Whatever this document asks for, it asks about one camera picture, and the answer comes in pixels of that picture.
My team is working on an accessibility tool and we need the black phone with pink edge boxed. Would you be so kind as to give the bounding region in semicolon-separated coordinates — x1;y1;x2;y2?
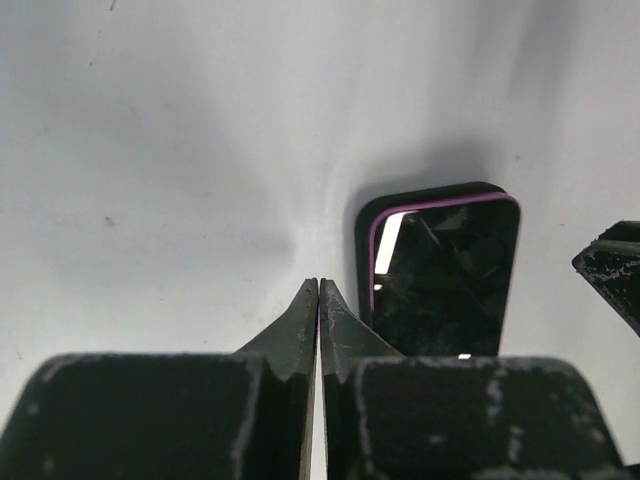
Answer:
368;192;521;358

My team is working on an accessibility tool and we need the black phone case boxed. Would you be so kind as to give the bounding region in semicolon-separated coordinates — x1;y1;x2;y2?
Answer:
353;180;523;359

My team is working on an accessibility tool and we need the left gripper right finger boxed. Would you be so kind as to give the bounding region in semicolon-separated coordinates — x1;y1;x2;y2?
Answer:
319;279;639;479

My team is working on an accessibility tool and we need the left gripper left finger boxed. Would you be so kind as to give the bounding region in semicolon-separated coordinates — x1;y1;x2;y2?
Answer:
1;279;318;479

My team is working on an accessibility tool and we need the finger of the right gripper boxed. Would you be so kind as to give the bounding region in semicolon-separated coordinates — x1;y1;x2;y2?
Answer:
572;220;640;336

